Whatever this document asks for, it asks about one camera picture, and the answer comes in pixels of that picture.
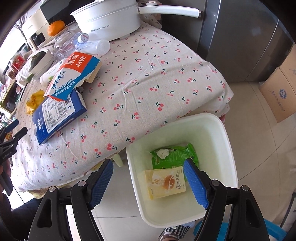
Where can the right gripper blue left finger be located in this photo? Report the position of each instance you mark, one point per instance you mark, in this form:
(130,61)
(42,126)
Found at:
(99,182)

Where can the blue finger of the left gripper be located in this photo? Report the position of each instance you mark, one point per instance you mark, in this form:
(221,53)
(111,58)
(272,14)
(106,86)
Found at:
(20,134)
(11,126)

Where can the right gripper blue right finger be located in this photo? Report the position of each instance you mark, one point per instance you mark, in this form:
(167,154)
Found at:
(198,181)

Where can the green snack bag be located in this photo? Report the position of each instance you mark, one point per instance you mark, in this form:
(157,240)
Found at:
(176,158)

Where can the beige bread snack bag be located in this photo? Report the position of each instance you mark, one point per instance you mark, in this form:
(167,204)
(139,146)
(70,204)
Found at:
(165,182)

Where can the white tissue ball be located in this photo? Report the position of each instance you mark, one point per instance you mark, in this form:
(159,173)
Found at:
(163,153)

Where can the blue white carton box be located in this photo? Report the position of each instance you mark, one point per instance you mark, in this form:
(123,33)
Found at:
(52,115)

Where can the yellow crumpled wrapper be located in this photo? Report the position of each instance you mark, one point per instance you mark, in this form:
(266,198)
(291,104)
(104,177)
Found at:
(34,101)

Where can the striped slipper foot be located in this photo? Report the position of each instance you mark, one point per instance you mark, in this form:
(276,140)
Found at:
(173,233)

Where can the white yogurt bottle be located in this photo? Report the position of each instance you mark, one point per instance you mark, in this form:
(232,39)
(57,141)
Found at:
(47,77)

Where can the red label spice jar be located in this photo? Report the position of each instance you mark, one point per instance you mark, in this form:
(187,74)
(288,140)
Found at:
(18,62)

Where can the dark green pumpkin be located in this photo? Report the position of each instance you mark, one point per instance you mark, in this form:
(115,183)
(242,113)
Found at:
(36,59)

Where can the stacked cream bowls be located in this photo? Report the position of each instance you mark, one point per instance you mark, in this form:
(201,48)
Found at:
(43,65)

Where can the orange white fish snack box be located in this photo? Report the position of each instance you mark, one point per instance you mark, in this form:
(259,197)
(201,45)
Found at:
(78,68)

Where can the clear plastic water bottle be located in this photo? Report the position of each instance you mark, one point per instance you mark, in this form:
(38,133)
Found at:
(70,46)

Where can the cream air fryer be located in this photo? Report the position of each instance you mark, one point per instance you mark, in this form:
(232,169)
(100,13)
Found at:
(35,29)

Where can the orange tangerine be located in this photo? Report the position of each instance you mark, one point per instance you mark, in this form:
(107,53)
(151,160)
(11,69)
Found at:
(55,27)

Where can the cherry print tablecloth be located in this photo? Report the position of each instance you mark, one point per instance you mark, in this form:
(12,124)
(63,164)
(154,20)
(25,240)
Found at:
(146,80)

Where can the small clear plastic cup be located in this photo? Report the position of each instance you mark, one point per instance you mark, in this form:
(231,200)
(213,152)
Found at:
(100,47)

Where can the black microwave oven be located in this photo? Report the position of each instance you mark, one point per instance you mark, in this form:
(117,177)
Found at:
(55,10)

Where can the cardboard box with logo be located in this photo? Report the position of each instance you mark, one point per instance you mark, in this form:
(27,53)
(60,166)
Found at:
(279,88)

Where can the white electric cooking pot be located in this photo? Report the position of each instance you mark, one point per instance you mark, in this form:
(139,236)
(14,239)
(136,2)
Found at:
(111,20)

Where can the grey refrigerator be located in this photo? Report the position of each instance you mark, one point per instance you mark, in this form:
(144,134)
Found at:
(244,40)

